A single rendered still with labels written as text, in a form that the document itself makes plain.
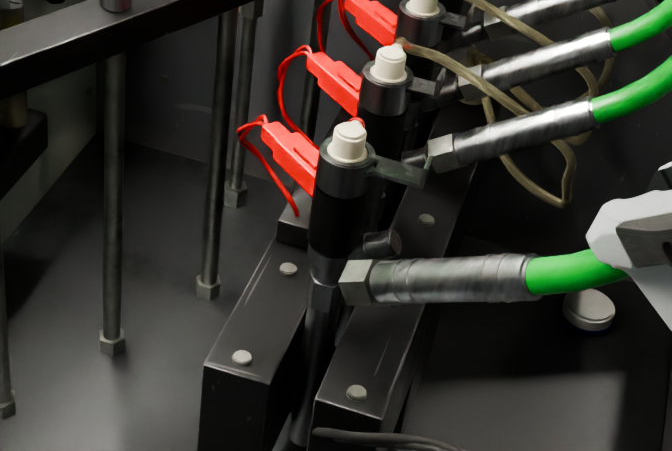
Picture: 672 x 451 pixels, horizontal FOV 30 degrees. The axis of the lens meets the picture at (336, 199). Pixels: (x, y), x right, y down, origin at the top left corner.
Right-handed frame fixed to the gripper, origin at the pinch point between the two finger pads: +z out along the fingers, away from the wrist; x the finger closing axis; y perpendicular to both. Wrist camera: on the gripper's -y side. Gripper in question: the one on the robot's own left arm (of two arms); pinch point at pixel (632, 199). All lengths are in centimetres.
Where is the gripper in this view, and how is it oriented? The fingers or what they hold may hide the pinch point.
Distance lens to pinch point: 44.5
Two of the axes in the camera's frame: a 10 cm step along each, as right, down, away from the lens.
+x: 7.9, -4.7, 3.9
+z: -3.8, 1.3, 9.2
